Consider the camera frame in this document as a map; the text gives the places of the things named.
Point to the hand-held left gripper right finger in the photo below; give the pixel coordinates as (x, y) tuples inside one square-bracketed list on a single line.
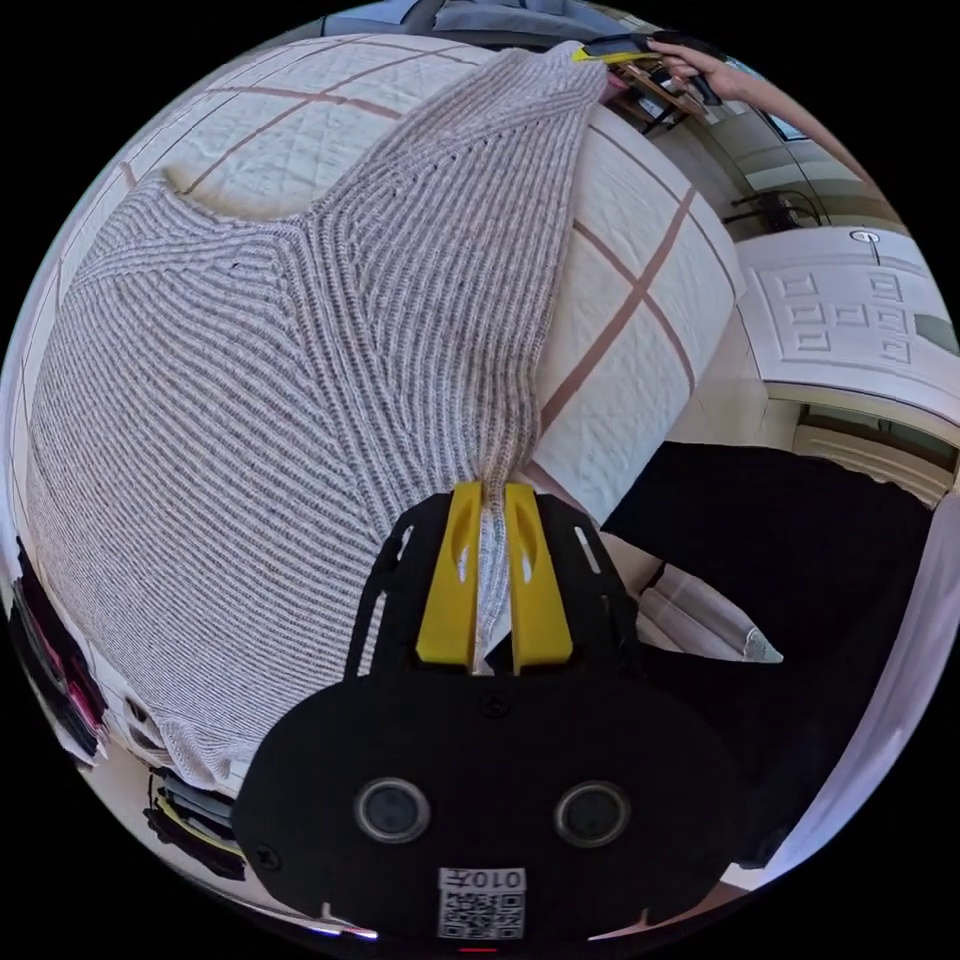
[(537, 600)]

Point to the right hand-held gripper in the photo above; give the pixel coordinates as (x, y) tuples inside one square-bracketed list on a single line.
[(626, 43)]

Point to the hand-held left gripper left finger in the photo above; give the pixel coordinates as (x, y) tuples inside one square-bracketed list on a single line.
[(448, 592)]

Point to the beige knit sweater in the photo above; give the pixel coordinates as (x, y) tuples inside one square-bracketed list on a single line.
[(225, 420)]

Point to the person's right forearm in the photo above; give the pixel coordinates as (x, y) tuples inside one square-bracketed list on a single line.
[(787, 112)]

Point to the person's right hand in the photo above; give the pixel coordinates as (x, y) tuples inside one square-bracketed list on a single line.
[(686, 64)]

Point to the wooden shelf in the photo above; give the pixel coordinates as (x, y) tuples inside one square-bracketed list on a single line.
[(654, 88)]

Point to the person's body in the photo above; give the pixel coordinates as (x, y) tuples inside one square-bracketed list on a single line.
[(750, 540)]

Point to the pile of dark folded clothes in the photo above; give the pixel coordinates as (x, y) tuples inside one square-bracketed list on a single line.
[(196, 821)]

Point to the white panelled door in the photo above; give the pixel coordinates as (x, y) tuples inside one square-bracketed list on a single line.
[(847, 315)]

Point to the pile of dark and pink clothes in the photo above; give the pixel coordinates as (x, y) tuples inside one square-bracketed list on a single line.
[(56, 667)]

